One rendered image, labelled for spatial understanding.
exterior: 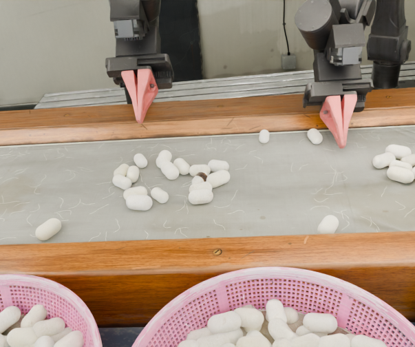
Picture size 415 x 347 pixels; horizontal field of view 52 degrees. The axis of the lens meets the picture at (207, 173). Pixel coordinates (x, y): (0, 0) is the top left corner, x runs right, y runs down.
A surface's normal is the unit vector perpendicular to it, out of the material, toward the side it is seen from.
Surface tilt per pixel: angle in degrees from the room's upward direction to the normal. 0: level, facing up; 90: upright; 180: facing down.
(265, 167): 0
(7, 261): 0
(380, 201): 0
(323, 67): 40
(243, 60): 90
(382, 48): 101
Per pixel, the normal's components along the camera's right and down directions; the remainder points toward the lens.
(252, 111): -0.07, -0.84
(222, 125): -0.08, -0.21
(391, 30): -0.59, 0.61
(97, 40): 0.04, 0.53
